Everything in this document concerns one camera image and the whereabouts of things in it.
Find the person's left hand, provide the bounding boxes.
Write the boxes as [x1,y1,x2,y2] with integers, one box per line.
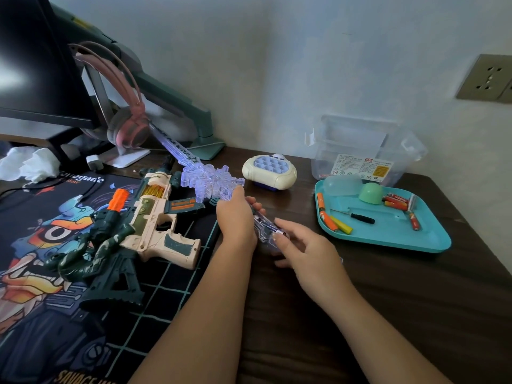
[216,185,266,255]

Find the person's right hand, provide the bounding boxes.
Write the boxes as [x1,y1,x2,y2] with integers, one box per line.
[272,218,353,307]

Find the clear plastic toy gun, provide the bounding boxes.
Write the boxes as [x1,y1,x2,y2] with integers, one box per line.
[150,124,289,249]

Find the person's left forearm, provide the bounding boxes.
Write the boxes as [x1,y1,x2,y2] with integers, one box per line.
[128,236,261,384]

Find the person's right forearm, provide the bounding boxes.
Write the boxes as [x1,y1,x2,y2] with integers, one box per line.
[316,276,453,384]

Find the cream bubble push game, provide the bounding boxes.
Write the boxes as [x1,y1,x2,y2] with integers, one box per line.
[242,154,298,192]

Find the yellow battery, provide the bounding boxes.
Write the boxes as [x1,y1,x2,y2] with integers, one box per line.
[330,215,354,235]

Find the clear plastic dome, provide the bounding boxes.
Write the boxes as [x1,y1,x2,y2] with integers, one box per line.
[323,174,363,197]

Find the cream and green toy gun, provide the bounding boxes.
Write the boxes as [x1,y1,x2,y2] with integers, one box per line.
[79,156,220,313]

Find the green plastic capsule half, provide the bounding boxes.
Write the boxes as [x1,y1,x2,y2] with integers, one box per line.
[358,182,385,205]

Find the teal plastic tray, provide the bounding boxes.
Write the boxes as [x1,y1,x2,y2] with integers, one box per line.
[314,179,452,253]

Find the clear plastic storage box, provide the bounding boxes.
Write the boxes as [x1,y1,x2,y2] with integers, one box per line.
[306,114,428,187]

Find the pink headphones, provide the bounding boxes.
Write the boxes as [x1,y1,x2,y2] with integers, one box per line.
[69,41,151,149]

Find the white headphone stand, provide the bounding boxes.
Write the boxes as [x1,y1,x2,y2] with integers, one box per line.
[82,62,151,169]

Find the dark green toy figure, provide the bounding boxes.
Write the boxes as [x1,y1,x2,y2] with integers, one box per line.
[44,225,137,285]

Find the printed cartoon desk mat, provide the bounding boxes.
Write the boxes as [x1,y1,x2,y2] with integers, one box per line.
[0,170,221,384]

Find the crumpled white tissue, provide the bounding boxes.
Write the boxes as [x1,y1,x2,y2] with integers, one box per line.
[0,146,61,183]

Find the black computer monitor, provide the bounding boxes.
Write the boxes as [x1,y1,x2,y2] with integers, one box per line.
[0,0,101,130]

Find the black handled small screwdriver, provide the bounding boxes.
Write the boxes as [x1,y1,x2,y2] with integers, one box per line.
[330,209,376,225]

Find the black cable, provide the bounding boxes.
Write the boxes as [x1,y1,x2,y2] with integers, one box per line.
[0,172,105,204]

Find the grey wall socket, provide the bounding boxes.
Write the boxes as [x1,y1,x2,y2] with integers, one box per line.
[455,54,512,104]

